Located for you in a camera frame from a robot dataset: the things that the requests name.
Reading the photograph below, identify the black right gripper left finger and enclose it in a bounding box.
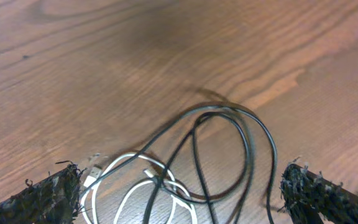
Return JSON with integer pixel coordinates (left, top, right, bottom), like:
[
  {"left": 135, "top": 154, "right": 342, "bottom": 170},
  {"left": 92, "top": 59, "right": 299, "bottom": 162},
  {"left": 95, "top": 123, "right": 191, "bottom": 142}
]
[{"left": 0, "top": 163, "right": 83, "bottom": 224}]

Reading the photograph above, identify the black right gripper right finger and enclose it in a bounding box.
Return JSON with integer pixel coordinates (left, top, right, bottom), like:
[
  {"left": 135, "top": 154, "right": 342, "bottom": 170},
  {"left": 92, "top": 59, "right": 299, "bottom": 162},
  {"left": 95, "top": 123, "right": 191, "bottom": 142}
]
[{"left": 280, "top": 161, "right": 358, "bottom": 224}]

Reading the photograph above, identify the white USB cable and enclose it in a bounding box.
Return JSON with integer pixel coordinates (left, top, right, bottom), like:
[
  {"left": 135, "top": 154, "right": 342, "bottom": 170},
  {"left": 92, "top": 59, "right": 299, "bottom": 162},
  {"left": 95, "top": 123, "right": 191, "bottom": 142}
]
[{"left": 79, "top": 151, "right": 198, "bottom": 224}]

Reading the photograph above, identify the black USB cable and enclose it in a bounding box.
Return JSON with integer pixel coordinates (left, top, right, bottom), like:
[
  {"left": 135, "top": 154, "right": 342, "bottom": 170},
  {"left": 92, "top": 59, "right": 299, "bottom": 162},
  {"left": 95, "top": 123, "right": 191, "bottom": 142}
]
[{"left": 79, "top": 104, "right": 278, "bottom": 224}]

